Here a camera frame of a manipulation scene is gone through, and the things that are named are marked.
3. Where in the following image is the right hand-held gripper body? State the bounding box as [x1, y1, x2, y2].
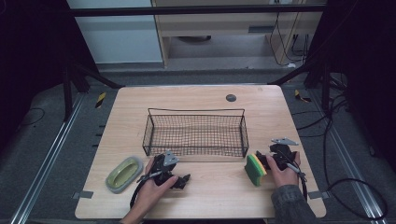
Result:
[268, 137, 300, 172]

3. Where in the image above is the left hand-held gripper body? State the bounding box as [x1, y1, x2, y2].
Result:
[151, 150, 180, 188]

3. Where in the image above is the yellow and green sponge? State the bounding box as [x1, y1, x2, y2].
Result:
[244, 152, 268, 188]

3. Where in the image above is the green soap dish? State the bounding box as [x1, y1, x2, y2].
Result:
[105, 155, 145, 195]

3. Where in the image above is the black wire mesh basket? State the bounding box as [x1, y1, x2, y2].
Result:
[142, 107, 250, 159]

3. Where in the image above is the person's right hand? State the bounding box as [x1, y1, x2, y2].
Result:
[265, 151, 302, 189]

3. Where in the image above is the person's left hand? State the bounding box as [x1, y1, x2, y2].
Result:
[129, 158, 180, 218]

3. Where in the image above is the grey tape strip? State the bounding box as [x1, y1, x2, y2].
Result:
[71, 190, 94, 200]
[307, 190, 331, 201]

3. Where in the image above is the yellow and black striped tape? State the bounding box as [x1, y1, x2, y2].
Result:
[94, 91, 107, 109]
[293, 89, 313, 104]

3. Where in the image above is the black metal stand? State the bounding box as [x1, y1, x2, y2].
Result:
[268, 54, 332, 114]
[61, 57, 126, 123]

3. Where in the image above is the white cabinet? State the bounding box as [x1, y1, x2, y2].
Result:
[65, 0, 165, 65]

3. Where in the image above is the light wooden desk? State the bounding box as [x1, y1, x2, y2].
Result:
[150, 0, 329, 68]

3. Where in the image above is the black horizontal bar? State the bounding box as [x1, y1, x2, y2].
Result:
[67, 4, 327, 18]

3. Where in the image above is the right hand-held gripper black cable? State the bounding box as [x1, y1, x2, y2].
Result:
[285, 161, 310, 203]

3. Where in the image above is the hand-held gripper black cable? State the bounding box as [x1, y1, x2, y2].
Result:
[285, 161, 310, 203]
[129, 170, 163, 209]

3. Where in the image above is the left hand-held gripper black cable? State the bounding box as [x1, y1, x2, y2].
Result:
[129, 170, 163, 209]

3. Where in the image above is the thick black floor cable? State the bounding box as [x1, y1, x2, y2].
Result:
[322, 92, 389, 221]

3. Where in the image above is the metal floor rail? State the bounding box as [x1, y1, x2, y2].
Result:
[8, 92, 86, 224]
[307, 89, 389, 224]

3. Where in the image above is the thin black floor cable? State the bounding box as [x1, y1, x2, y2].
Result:
[18, 106, 47, 128]

